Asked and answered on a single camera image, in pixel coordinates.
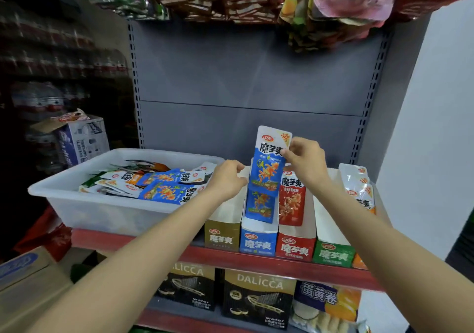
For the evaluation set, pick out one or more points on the orange display box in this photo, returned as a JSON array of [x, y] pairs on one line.
[[358, 261]]

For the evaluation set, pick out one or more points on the person's left hand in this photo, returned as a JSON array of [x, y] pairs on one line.
[[226, 181]]

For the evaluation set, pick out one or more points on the orange snack packets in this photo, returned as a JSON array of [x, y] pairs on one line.
[[358, 188]]

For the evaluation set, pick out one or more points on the white plastic bin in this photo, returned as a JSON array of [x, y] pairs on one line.
[[96, 214]]

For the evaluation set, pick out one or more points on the dark rack of bottled water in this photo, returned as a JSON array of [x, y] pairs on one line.
[[52, 62]]

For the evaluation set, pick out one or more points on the blue snack packets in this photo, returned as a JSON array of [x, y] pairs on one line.
[[265, 173]]

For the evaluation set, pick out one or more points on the red snack packets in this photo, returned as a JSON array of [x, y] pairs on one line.
[[292, 203]]

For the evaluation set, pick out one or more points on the gold display box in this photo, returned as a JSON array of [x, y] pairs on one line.
[[222, 236]]

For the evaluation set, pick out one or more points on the blue display box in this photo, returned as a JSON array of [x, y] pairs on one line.
[[258, 242]]

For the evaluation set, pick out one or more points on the green display box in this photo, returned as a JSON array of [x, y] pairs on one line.
[[332, 253]]

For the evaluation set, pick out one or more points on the white blue carton box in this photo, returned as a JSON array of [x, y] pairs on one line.
[[81, 140]]

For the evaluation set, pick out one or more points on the person's right forearm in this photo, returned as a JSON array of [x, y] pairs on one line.
[[392, 262]]

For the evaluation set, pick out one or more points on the person's left forearm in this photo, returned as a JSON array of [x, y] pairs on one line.
[[126, 270]]

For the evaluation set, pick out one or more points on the red display box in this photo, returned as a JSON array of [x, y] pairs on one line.
[[296, 246]]

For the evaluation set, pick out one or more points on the yellow blue biscuit carton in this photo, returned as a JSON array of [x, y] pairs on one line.
[[326, 303]]

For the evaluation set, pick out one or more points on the person's right hand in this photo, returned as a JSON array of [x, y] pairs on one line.
[[305, 165]]

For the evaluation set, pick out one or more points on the pile of snack packets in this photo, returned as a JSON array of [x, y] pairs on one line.
[[159, 188]]

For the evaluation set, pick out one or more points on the red plastic bag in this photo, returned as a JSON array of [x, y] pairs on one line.
[[44, 236]]

